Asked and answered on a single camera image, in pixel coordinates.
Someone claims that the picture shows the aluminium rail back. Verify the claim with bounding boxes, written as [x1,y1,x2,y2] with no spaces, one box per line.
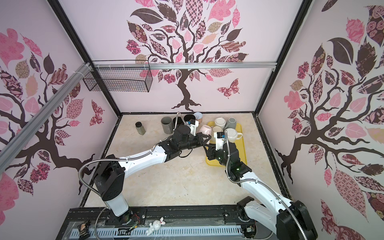
[94,62,277,70]

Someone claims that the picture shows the white bunny figurine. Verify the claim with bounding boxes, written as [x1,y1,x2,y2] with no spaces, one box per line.
[146,217,166,236]

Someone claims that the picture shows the all black mug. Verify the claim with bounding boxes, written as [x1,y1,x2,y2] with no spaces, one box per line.
[184,114,196,122]

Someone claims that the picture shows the white slotted cable duct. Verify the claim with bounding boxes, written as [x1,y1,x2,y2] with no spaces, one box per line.
[69,225,243,240]

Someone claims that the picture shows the spice jar black lid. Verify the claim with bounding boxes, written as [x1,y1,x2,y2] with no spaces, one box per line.
[135,122,146,136]

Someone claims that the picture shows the aluminium rail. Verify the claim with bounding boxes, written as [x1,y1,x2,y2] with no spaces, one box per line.
[94,62,277,70]
[1,63,92,173]

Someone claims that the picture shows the black mug white base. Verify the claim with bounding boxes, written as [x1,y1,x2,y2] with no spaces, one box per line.
[173,117,184,127]

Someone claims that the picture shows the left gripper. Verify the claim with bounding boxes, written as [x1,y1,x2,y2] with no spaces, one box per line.
[179,131,211,151]

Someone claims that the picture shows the white ribbed mug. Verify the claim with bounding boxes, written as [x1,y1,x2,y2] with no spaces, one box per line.
[225,128,243,143]

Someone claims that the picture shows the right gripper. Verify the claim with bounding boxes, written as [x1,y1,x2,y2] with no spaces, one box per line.
[203,141,232,170]

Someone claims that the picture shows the cream mug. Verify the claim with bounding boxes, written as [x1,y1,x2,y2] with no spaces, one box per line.
[212,126,223,134]

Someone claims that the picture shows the black wire basket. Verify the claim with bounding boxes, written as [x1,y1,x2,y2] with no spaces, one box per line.
[83,60,153,93]

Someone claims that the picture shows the white mug rear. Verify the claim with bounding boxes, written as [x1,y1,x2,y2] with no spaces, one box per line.
[214,117,227,130]

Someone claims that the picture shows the grey mug rear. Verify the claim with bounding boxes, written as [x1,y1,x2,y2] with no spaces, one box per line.
[224,117,237,130]

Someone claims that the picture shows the grey mug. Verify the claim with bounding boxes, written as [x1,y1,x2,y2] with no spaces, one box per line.
[224,117,237,130]
[161,117,174,135]

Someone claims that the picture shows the aluminium rail left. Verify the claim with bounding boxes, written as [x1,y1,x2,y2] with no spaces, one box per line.
[1,63,92,173]

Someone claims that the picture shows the grey mug front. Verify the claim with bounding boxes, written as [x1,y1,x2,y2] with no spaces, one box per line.
[161,117,174,135]

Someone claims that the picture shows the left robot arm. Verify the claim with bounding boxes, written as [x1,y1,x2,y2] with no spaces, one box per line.
[78,121,212,217]

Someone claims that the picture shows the yellow plastic tray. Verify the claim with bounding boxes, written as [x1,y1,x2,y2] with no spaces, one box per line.
[205,123,247,167]

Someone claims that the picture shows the pink mug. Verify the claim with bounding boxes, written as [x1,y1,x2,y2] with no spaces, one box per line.
[198,125,212,136]

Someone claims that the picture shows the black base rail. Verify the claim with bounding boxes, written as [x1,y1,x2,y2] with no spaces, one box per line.
[55,203,316,240]

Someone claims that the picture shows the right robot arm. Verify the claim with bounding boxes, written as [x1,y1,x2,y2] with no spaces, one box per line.
[203,143,318,240]

